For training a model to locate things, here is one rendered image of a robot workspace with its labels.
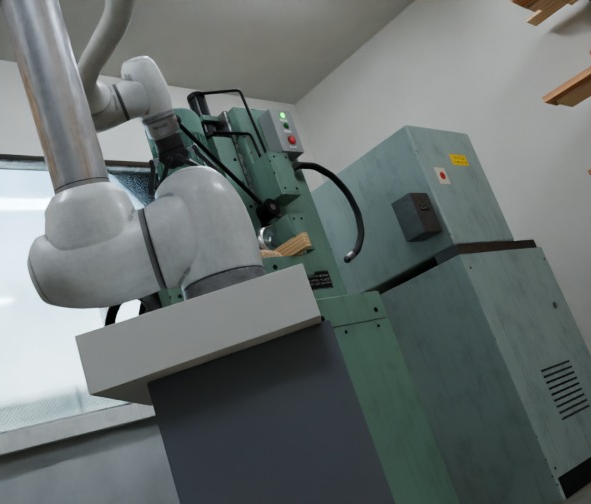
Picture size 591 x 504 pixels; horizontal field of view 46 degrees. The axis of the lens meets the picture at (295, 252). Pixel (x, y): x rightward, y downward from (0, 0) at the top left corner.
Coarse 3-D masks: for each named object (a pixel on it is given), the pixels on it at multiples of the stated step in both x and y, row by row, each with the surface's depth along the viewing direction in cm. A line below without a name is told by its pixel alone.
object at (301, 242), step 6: (300, 234) 180; (306, 234) 180; (294, 240) 181; (300, 240) 180; (306, 240) 179; (282, 246) 185; (288, 246) 183; (294, 246) 182; (300, 246) 180; (306, 246) 178; (282, 252) 185; (288, 252) 183; (294, 252) 182; (300, 252) 182
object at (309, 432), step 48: (288, 336) 107; (192, 384) 106; (240, 384) 106; (288, 384) 105; (336, 384) 105; (192, 432) 104; (240, 432) 104; (288, 432) 103; (336, 432) 103; (192, 480) 102; (240, 480) 102; (288, 480) 102; (336, 480) 101; (384, 480) 101
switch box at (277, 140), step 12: (264, 120) 228; (276, 120) 226; (288, 120) 231; (264, 132) 228; (276, 132) 224; (288, 132) 228; (276, 144) 225; (288, 144) 225; (300, 144) 229; (288, 156) 228
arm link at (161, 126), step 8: (168, 112) 182; (144, 120) 182; (152, 120) 181; (160, 120) 181; (168, 120) 182; (176, 120) 186; (152, 128) 182; (160, 128) 182; (168, 128) 182; (176, 128) 184; (152, 136) 183; (160, 136) 183
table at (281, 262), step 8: (280, 256) 179; (288, 256) 181; (296, 256) 183; (304, 256) 185; (264, 264) 174; (272, 264) 175; (280, 264) 177; (288, 264) 179; (296, 264) 181; (304, 264) 183; (272, 272) 174; (312, 272) 184
